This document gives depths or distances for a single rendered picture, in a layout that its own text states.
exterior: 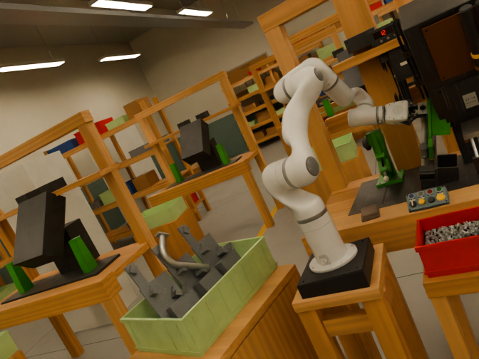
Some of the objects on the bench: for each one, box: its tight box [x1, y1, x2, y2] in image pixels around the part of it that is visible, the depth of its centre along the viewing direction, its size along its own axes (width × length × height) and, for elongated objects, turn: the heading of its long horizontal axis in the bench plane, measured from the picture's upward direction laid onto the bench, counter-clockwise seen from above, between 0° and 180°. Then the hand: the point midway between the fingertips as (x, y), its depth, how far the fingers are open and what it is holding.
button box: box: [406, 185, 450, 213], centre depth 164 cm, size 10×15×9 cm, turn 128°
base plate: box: [348, 155, 479, 216], centre depth 179 cm, size 42×110×2 cm, turn 128°
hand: (421, 110), depth 181 cm, fingers closed on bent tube, 3 cm apart
